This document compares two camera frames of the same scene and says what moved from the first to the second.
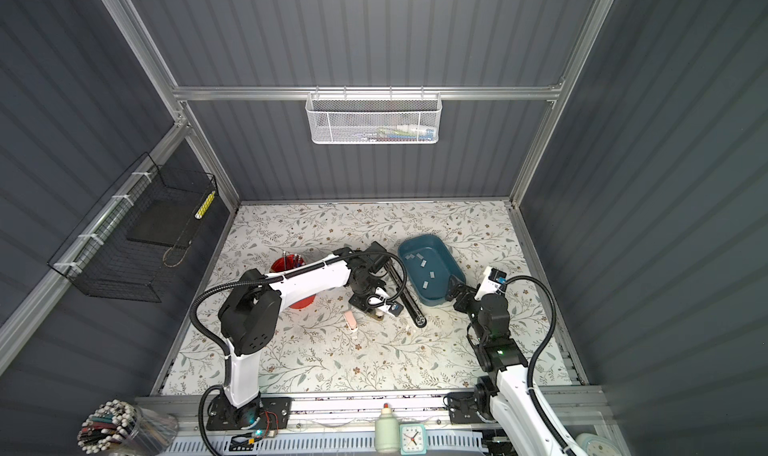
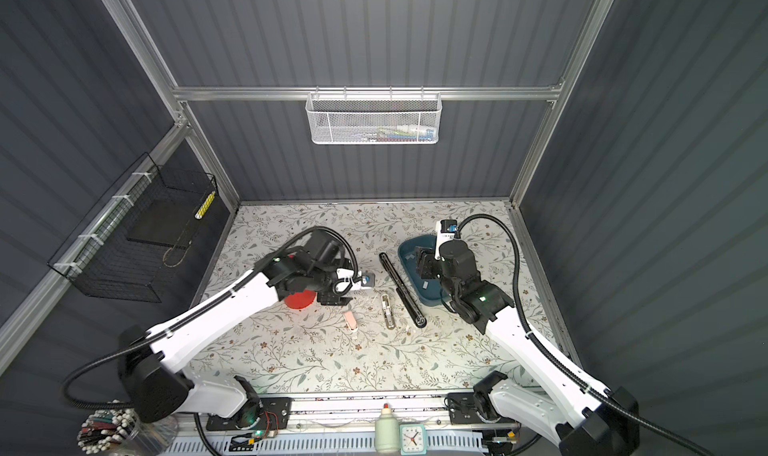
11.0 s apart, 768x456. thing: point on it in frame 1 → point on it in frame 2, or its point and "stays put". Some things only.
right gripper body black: x=468 y=304 → x=430 y=266
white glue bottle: x=387 y=432 stays put
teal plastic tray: x=428 y=264 stays put
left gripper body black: x=367 y=291 → x=324 y=283
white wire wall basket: x=373 y=115 stays put
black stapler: x=417 y=316 stays put
